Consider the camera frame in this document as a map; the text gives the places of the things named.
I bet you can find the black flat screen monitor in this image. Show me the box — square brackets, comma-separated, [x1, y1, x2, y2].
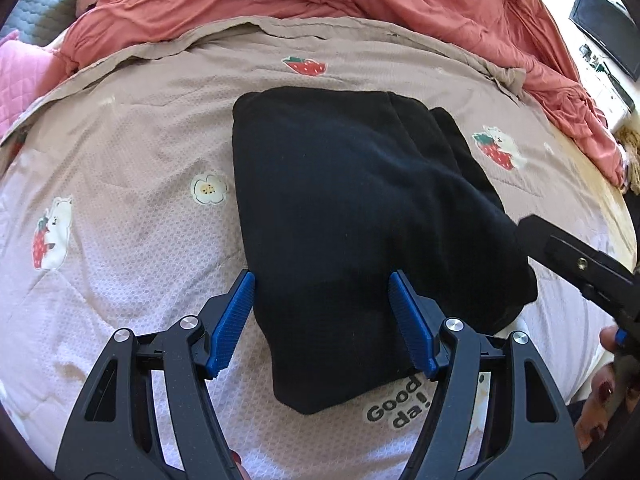
[569, 0, 640, 83]

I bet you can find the person's left hand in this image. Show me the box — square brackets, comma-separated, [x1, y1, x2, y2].
[229, 449, 250, 480]

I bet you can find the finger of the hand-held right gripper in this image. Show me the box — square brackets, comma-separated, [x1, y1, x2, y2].
[517, 214, 637, 318]

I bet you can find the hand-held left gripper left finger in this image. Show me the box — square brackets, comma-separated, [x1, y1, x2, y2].
[52, 269, 257, 480]

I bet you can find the grey quilted pillow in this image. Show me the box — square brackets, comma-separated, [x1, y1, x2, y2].
[0, 0, 88, 46]

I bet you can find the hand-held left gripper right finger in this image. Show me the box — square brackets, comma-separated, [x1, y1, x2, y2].
[387, 270, 586, 480]

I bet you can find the pink quilted pillow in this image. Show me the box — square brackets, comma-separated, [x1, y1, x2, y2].
[0, 30, 66, 136]

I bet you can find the beige strawberry printed blanket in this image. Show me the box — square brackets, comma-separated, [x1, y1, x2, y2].
[0, 15, 631, 480]

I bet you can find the cream bed sheet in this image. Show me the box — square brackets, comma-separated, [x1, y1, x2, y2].
[550, 125, 640, 401]

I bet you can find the person's right hand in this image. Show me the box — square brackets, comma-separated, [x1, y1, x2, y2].
[574, 325, 626, 453]

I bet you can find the black shirt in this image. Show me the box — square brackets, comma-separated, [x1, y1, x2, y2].
[231, 87, 538, 415]

